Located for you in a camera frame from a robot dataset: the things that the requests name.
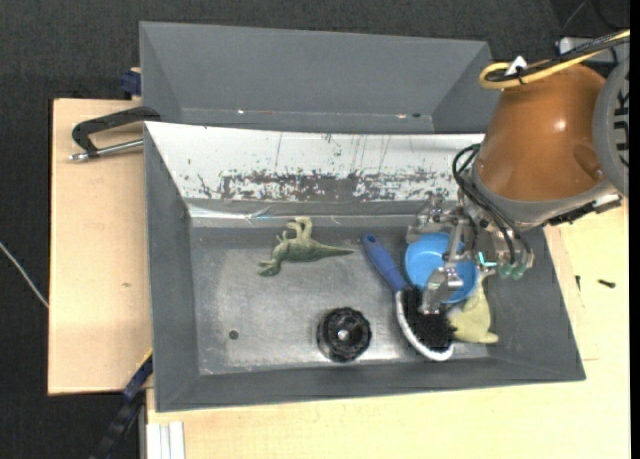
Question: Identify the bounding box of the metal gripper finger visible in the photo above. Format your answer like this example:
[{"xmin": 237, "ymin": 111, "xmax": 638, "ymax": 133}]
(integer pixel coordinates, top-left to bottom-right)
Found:
[
  {"xmin": 421, "ymin": 267, "xmax": 467, "ymax": 317},
  {"xmin": 406, "ymin": 198, "xmax": 452, "ymax": 245}
]

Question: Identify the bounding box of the blue bowl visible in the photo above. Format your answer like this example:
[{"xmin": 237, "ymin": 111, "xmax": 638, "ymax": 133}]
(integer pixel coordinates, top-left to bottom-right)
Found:
[{"xmin": 403, "ymin": 231, "xmax": 479, "ymax": 305}]

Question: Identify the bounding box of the pale yellow-green toy animal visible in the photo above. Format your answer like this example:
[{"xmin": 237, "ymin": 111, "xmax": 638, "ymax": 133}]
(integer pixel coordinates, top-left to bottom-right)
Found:
[{"xmin": 445, "ymin": 270, "xmax": 501, "ymax": 346}]

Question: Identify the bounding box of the green toy dinosaur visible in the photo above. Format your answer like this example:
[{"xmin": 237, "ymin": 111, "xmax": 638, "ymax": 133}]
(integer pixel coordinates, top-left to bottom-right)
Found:
[{"xmin": 256, "ymin": 216, "xmax": 356, "ymax": 278}]

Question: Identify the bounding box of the grey metal bin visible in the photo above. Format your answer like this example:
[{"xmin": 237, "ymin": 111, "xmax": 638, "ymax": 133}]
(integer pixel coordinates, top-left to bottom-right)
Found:
[{"xmin": 138, "ymin": 20, "xmax": 587, "ymax": 413}]

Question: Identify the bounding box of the pale brown cardboard board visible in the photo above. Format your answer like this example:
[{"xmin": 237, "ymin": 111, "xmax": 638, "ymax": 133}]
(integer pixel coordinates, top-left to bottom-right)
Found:
[{"xmin": 47, "ymin": 97, "xmax": 154, "ymax": 396}]

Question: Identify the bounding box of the blue-handled black bristle brush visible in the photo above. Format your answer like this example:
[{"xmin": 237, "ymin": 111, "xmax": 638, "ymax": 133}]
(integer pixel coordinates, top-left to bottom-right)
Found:
[{"xmin": 360, "ymin": 232, "xmax": 458, "ymax": 363}]

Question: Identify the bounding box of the black cylinder on white bracket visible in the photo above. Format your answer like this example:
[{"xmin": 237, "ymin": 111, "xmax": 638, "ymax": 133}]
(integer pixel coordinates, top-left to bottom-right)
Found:
[{"xmin": 548, "ymin": 194, "xmax": 624, "ymax": 227}]

